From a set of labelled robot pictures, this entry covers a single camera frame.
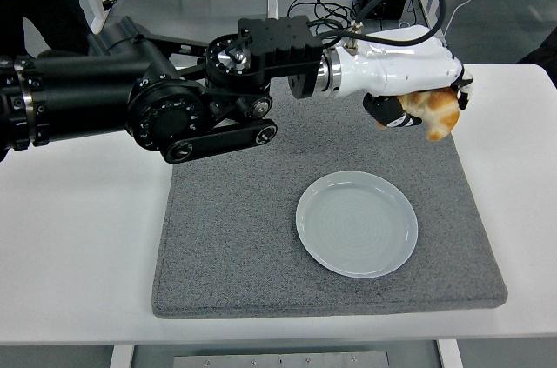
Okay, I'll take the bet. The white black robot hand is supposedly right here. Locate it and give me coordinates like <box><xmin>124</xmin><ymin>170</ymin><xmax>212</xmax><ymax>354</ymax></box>
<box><xmin>331</xmin><ymin>24</ymin><xmax>476</xmax><ymax>130</ymax></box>

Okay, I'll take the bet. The golden croissant bread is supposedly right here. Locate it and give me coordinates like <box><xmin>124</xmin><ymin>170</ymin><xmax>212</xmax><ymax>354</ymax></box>
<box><xmin>376</xmin><ymin>87</ymin><xmax>461</xmax><ymax>142</ymax></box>

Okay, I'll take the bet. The pale grey round plate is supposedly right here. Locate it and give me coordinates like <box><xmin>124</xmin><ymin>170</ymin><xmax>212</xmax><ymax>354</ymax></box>
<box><xmin>295</xmin><ymin>170</ymin><xmax>419</xmax><ymax>278</ymax></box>

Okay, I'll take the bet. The grey metal plate with screws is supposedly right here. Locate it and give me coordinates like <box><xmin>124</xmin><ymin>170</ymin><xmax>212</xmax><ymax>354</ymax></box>
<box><xmin>172</xmin><ymin>351</ymin><xmax>392</xmax><ymax>368</ymax></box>

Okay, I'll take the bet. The grey felt mat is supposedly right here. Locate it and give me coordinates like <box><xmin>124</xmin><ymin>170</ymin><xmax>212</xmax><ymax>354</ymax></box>
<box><xmin>151</xmin><ymin>64</ymin><xmax>509</xmax><ymax>320</ymax></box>

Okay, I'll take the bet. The white table leg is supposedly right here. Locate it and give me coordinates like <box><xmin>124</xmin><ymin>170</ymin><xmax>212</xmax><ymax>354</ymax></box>
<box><xmin>108</xmin><ymin>345</ymin><xmax>135</xmax><ymax>368</ymax></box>
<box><xmin>437</xmin><ymin>338</ymin><xmax>465</xmax><ymax>368</ymax></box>

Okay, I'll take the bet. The coiled black floor cable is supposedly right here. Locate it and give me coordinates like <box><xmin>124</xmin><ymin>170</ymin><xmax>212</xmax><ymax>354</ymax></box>
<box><xmin>287</xmin><ymin>0</ymin><xmax>365</xmax><ymax>34</ymax></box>

